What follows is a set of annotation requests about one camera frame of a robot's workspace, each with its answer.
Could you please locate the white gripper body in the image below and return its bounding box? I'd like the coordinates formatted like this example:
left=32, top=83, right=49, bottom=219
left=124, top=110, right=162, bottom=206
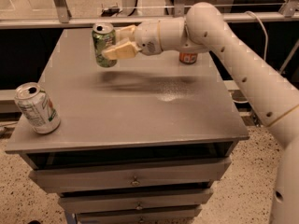
left=135, top=21, right=162, bottom=55

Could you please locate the white 7up can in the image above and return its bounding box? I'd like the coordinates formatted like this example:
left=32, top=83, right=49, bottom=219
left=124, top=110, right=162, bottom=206
left=15, top=82, right=61, bottom=134

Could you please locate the orange soda can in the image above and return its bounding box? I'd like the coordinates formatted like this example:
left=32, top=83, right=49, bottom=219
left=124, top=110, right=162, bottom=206
left=179, top=52, right=198, bottom=64

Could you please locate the middle grey drawer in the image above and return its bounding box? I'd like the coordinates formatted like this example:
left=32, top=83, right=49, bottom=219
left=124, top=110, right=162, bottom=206
left=59, top=186, right=213, bottom=214

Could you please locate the grey drawer cabinet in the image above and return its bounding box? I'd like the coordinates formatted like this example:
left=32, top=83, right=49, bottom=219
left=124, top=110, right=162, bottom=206
left=4, top=24, right=250, bottom=224

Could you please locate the bottom grey drawer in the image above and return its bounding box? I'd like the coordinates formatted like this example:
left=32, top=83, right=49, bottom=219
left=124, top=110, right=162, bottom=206
left=77, top=205, right=202, bottom=224

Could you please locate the top grey drawer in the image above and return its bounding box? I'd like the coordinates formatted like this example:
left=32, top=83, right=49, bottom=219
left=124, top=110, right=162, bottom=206
left=29, top=157, right=231, bottom=193

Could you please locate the metal railing frame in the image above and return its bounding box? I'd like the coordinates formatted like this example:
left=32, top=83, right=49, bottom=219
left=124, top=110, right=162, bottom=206
left=0, top=0, right=299, bottom=29

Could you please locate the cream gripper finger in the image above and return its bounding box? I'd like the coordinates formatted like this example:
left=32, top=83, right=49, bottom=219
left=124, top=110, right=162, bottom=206
left=116, top=25, right=136, bottom=42
left=101, top=38, right=142, bottom=60

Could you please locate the small black floor device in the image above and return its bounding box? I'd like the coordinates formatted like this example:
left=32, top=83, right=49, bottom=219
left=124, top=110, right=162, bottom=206
left=101, top=5, right=121, bottom=17

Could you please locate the green soda can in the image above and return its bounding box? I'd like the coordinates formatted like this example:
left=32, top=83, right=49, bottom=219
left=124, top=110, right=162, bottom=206
left=92, top=22, right=117, bottom=68

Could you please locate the white cable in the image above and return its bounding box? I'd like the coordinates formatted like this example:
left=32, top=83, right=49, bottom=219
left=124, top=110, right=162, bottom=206
left=232, top=10, right=269, bottom=105

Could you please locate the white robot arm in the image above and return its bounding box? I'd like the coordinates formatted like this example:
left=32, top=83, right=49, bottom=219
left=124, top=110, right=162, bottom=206
left=102, top=3, right=299, bottom=224

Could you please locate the grey drawer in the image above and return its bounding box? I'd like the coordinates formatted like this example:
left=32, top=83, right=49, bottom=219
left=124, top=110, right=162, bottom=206
left=77, top=205, right=202, bottom=224
left=29, top=157, right=231, bottom=193
left=59, top=186, right=213, bottom=214

